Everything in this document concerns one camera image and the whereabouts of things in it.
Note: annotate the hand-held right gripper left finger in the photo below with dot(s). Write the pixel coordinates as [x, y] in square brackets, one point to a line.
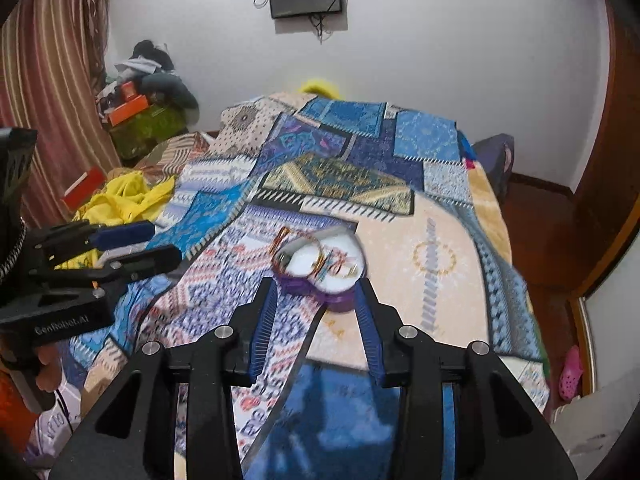
[262, 325]

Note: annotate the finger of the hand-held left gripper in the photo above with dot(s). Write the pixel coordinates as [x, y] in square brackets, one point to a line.
[145, 262]
[125, 235]

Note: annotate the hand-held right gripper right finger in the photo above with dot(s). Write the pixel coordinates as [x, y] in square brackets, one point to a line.
[367, 330]

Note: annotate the purple heart-shaped jewelry box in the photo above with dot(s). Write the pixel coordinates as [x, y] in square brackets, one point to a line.
[305, 287]

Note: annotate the person's left hand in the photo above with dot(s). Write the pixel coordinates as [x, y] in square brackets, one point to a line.
[50, 358]

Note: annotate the yellow garment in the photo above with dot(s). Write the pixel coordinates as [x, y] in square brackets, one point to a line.
[125, 200]

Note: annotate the red box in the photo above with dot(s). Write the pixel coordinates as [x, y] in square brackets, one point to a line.
[84, 187]

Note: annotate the striped brown bedsheet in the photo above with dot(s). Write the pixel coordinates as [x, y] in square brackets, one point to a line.
[175, 155]

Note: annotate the white printed cloth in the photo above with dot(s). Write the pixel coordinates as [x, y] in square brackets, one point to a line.
[55, 430]

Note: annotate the green patterned cloth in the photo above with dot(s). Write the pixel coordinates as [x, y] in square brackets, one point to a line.
[150, 127]

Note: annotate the orange box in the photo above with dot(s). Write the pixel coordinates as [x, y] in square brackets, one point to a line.
[127, 110]

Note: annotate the patchwork printed blanket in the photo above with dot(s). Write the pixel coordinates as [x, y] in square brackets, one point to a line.
[450, 220]

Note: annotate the striped red curtain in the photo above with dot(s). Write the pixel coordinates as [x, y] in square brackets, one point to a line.
[55, 85]

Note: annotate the pile of clothes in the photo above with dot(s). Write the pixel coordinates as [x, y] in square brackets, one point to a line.
[155, 70]

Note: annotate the dark grey cushion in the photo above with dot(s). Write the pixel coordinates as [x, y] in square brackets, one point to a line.
[492, 165]

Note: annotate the pink clog shoe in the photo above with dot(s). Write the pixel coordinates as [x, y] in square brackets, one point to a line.
[571, 372]

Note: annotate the yellow plastic object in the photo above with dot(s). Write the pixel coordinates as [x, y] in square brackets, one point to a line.
[320, 89]

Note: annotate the dark wooden door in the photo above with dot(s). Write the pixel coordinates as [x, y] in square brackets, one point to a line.
[610, 160]

